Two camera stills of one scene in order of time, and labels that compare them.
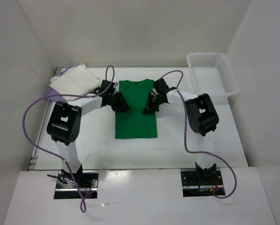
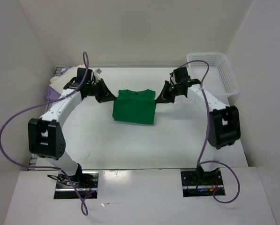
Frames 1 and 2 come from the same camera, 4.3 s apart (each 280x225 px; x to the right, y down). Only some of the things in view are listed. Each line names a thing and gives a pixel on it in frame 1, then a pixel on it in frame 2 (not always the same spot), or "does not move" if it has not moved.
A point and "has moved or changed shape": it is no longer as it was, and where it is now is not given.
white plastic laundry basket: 212,74 does not move
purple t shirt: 51,91 does not move
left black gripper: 122,105 -> 106,95
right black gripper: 149,108 -> 164,97
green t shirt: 132,124 has moved or changed shape
